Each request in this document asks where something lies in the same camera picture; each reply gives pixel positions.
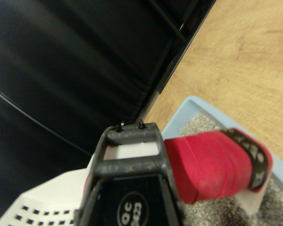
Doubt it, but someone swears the white scoop with red handle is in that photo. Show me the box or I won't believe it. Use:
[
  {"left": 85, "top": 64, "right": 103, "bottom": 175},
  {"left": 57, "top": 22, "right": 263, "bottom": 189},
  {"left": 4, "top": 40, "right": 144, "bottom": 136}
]
[{"left": 0, "top": 128, "right": 274, "bottom": 226}]

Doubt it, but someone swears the black curtain stand foot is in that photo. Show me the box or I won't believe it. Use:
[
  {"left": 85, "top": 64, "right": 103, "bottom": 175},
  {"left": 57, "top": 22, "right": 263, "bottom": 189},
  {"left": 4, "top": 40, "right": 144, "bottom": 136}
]
[{"left": 157, "top": 0, "right": 217, "bottom": 94}]

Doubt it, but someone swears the black curtain stand pole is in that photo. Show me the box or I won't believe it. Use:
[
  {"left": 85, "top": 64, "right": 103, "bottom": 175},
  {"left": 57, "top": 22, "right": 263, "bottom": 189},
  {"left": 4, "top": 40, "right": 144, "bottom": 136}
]
[
  {"left": 148, "top": 0, "right": 187, "bottom": 44},
  {"left": 0, "top": 84, "right": 93, "bottom": 156}
]

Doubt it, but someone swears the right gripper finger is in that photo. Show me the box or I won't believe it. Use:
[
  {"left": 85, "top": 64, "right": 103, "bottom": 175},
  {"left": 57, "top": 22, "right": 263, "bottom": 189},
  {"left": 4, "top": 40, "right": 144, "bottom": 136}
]
[{"left": 91, "top": 122, "right": 173, "bottom": 180}]

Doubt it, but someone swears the blue litter tray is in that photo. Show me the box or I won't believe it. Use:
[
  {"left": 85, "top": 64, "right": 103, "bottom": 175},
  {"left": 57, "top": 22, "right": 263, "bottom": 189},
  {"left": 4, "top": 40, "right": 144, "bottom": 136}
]
[{"left": 161, "top": 95, "right": 283, "bottom": 226}]

